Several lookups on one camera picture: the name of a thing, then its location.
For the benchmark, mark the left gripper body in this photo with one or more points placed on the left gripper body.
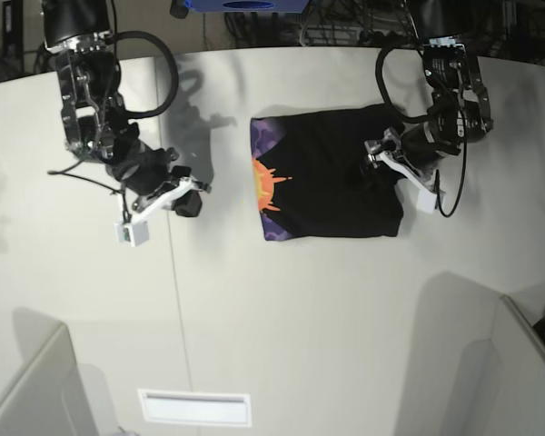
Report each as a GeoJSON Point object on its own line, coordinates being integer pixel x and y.
{"type": "Point", "coordinates": [423, 145]}

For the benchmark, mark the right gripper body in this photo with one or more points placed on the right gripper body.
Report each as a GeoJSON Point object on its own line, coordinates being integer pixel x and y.
{"type": "Point", "coordinates": [143, 172]}

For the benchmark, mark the black T-shirt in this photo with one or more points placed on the black T-shirt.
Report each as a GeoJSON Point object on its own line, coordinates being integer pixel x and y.
{"type": "Point", "coordinates": [312, 177]}

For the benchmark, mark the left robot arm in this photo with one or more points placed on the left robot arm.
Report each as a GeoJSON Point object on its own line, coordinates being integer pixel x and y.
{"type": "Point", "coordinates": [460, 112]}

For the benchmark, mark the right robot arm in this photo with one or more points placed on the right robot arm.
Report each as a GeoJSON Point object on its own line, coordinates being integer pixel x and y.
{"type": "Point", "coordinates": [98, 127]}

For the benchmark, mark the blue plastic bin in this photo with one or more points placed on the blue plastic bin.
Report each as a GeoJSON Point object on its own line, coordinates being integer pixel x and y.
{"type": "Point", "coordinates": [228, 6]}

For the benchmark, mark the left grey partition panel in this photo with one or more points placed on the left grey partition panel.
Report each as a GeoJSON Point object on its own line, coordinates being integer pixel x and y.
{"type": "Point", "coordinates": [46, 395]}

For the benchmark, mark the grey partition panel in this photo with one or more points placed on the grey partition panel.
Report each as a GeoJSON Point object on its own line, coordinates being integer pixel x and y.
{"type": "Point", "coordinates": [46, 395]}
{"type": "Point", "coordinates": [509, 398]}

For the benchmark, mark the right grey partition panel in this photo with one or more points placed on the right grey partition panel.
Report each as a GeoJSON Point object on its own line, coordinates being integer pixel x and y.
{"type": "Point", "coordinates": [509, 398]}

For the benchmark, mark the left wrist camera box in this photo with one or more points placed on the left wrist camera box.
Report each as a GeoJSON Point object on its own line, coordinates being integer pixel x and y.
{"type": "Point", "coordinates": [429, 199]}

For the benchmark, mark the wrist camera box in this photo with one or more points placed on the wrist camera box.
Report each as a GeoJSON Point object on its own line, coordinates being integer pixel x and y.
{"type": "Point", "coordinates": [133, 233]}
{"type": "Point", "coordinates": [429, 199]}

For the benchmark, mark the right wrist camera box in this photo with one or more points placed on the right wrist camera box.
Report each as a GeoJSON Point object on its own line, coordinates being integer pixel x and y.
{"type": "Point", "coordinates": [133, 233]}

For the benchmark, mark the white table cable grommet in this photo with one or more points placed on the white table cable grommet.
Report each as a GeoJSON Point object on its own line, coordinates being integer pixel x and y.
{"type": "Point", "coordinates": [196, 408]}

